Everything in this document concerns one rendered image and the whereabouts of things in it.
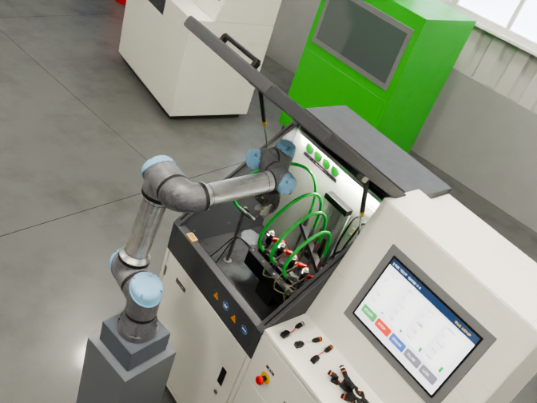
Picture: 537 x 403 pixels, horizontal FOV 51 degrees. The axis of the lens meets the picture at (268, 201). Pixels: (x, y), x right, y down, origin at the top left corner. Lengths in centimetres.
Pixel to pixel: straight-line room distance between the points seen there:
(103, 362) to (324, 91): 364
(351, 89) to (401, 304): 323
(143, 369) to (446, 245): 118
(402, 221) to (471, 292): 34
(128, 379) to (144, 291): 35
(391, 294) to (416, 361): 24
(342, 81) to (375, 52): 43
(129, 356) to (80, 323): 126
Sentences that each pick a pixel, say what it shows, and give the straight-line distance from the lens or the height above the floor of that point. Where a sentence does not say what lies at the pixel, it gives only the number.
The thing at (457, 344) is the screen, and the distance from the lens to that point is 203.
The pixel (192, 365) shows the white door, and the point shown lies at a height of 40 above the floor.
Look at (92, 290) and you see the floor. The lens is 354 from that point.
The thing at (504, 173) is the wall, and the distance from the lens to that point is 614.
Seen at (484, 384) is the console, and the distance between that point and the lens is 202.
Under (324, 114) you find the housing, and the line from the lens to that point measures 268.
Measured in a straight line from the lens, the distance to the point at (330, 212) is 252.
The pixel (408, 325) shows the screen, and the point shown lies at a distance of 210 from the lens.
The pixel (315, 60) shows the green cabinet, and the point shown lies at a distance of 534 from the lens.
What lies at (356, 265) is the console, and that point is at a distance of 219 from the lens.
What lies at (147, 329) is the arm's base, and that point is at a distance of 212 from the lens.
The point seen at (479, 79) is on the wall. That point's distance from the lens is 609.
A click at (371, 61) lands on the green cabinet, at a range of 493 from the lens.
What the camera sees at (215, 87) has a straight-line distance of 534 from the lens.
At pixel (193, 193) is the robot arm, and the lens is 180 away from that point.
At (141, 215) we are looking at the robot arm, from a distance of 197.
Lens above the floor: 256
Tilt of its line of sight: 34 degrees down
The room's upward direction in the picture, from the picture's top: 20 degrees clockwise
